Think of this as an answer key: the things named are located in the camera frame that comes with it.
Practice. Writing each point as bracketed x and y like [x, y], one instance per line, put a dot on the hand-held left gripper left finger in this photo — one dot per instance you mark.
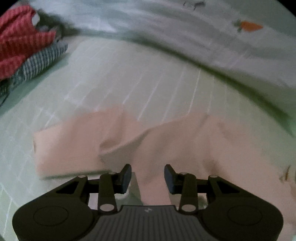
[126, 179]

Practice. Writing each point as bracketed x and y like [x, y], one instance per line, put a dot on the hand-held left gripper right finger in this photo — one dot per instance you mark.
[169, 180]

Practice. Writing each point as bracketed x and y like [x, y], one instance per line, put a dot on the pink garment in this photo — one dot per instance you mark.
[173, 143]

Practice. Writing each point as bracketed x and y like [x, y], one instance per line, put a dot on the pale green grid bed sheet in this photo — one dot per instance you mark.
[138, 76]

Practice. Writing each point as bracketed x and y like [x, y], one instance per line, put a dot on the grey checked garment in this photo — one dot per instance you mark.
[39, 61]

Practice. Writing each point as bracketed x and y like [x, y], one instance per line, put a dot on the carrot print quilt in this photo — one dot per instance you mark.
[185, 34]

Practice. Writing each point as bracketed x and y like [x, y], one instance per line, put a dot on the red checked garment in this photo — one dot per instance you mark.
[18, 39]

